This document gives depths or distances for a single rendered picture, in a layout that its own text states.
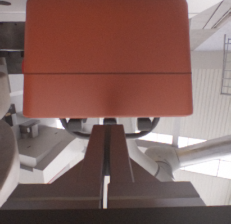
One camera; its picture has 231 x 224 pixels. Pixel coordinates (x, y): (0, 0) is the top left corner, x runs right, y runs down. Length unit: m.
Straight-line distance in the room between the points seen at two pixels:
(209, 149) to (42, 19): 0.87
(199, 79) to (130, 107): 13.33
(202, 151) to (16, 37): 1.27
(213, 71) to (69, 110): 13.44
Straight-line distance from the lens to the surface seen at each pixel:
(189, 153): 0.92
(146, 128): 0.27
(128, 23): 0.19
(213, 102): 13.88
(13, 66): 1.43
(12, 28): 1.33
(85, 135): 0.33
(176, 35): 0.20
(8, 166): 1.57
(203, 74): 13.49
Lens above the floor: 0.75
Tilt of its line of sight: 15 degrees up
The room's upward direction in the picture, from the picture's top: 180 degrees clockwise
